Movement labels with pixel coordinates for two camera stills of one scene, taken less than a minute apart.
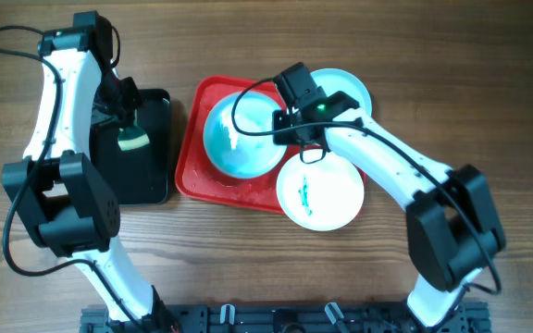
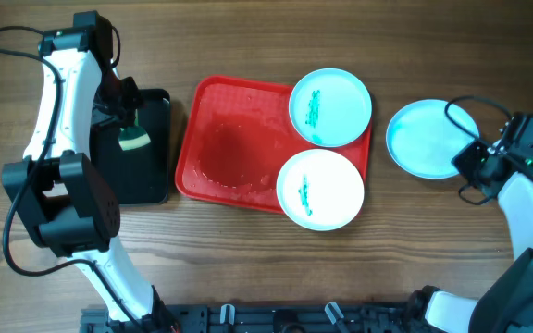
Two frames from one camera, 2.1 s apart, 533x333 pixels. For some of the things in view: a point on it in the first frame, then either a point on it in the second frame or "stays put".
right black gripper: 284,140 to 465,164
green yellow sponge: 132,137 stays put
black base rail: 289,318 stays put
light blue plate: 238,154 to 424,141
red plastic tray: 198,176 stays put
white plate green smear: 320,196 stays put
